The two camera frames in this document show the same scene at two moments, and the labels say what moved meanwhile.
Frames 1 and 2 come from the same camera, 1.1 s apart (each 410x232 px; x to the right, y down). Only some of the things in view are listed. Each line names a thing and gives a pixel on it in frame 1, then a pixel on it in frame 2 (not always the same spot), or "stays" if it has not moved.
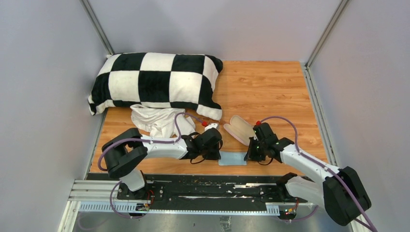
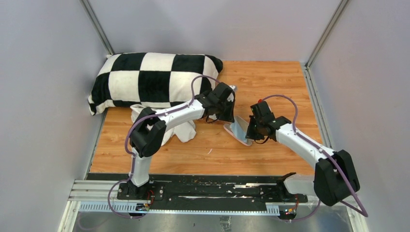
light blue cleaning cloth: [230, 158] → [238, 131]
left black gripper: [215, 155] → [229, 117]
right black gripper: [251, 155] → [250, 134]
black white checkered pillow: [173, 80] stays
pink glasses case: [240, 129] stays
